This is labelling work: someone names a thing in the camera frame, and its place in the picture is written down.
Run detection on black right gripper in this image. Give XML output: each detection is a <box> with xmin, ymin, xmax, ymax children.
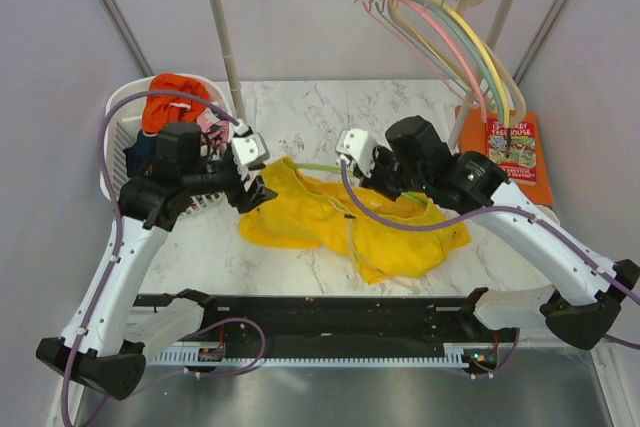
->
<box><xmin>354</xmin><ymin>143</ymin><xmax>429</xmax><ymax>202</ymax></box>

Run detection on green hanger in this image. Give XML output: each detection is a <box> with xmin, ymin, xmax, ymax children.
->
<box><xmin>291</xmin><ymin>162</ymin><xmax>427</xmax><ymax>206</ymax></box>

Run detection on yellow shorts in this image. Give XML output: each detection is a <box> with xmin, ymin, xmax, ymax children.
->
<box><xmin>238</xmin><ymin>157</ymin><xmax>471</xmax><ymax>284</ymax></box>

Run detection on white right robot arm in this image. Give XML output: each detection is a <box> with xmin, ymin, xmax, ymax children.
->
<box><xmin>336</xmin><ymin>116</ymin><xmax>639</xmax><ymax>350</ymax></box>

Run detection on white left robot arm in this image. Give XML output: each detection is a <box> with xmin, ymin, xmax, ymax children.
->
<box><xmin>36</xmin><ymin>122</ymin><xmax>276</xmax><ymax>400</ymax></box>

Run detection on yellow hanger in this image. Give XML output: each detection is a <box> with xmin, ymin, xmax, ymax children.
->
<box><xmin>363</xmin><ymin>0</ymin><xmax>526</xmax><ymax>127</ymax></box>

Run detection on pink hanger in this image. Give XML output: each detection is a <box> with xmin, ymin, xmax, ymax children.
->
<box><xmin>355</xmin><ymin>0</ymin><xmax>495</xmax><ymax>122</ymax></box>

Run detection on pink patterned garment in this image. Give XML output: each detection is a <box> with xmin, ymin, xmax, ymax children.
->
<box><xmin>196</xmin><ymin>109</ymin><xmax>231</xmax><ymax>148</ymax></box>

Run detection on navy blue garment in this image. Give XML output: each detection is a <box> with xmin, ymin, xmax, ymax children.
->
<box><xmin>123</xmin><ymin>130</ymin><xmax>157</xmax><ymax>178</ymax></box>

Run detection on orange garment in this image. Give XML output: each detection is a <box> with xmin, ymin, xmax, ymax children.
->
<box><xmin>141</xmin><ymin>73</ymin><xmax>211</xmax><ymax>136</ymax></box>

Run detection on red storey treehouse book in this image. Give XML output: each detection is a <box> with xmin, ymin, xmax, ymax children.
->
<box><xmin>485</xmin><ymin>119</ymin><xmax>538</xmax><ymax>185</ymax></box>

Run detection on white plastic laundry basket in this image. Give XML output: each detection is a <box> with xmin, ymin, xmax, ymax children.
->
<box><xmin>99</xmin><ymin>73</ymin><xmax>237</xmax><ymax>218</ymax></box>

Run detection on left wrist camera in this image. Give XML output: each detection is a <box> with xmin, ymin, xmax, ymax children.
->
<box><xmin>230</xmin><ymin>120</ymin><xmax>270</xmax><ymax>174</ymax></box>

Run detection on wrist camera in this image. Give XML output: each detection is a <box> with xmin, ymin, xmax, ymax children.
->
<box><xmin>336</xmin><ymin>128</ymin><xmax>377</xmax><ymax>177</ymax></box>
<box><xmin>230</xmin><ymin>120</ymin><xmax>270</xmax><ymax>174</ymax></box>

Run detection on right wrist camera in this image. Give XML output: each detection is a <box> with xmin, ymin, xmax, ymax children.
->
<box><xmin>336</xmin><ymin>128</ymin><xmax>377</xmax><ymax>177</ymax></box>

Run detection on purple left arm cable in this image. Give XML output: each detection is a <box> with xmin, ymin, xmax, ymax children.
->
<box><xmin>59</xmin><ymin>89</ymin><xmax>266</xmax><ymax>427</ymax></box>

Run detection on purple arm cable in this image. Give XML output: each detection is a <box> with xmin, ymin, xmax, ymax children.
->
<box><xmin>339</xmin><ymin>156</ymin><xmax>640</xmax><ymax>381</ymax></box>
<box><xmin>59</xmin><ymin>89</ymin><xmax>266</xmax><ymax>427</ymax></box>

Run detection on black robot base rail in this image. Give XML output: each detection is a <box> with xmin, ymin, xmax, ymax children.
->
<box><xmin>129</xmin><ymin>286</ymin><xmax>521</xmax><ymax>361</ymax></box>

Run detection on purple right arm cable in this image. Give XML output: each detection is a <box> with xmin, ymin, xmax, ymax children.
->
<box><xmin>339</xmin><ymin>156</ymin><xmax>640</xmax><ymax>381</ymax></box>

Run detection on white slotted cable duct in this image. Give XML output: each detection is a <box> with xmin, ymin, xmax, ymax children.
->
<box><xmin>149</xmin><ymin>342</ymin><xmax>469</xmax><ymax>369</ymax></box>

